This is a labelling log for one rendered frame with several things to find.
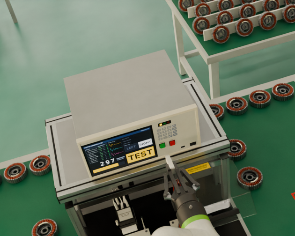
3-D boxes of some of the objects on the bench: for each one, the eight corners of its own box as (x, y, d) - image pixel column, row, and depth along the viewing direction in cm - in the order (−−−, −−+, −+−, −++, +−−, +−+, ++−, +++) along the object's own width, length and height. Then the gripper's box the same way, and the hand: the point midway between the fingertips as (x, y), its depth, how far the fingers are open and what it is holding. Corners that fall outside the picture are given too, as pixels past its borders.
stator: (231, 179, 204) (231, 174, 201) (250, 167, 207) (250, 161, 205) (248, 195, 196) (248, 190, 194) (268, 182, 200) (268, 176, 197)
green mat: (413, 219, 177) (413, 219, 177) (268, 269, 171) (268, 269, 171) (293, 81, 245) (293, 80, 245) (187, 113, 240) (187, 112, 239)
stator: (61, 239, 194) (58, 234, 192) (35, 248, 193) (33, 244, 190) (56, 219, 202) (54, 214, 200) (32, 227, 201) (29, 223, 198)
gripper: (171, 222, 146) (151, 169, 164) (209, 210, 147) (185, 158, 165) (168, 209, 141) (148, 155, 158) (208, 196, 142) (183, 144, 160)
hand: (170, 164), depth 159 cm, fingers closed
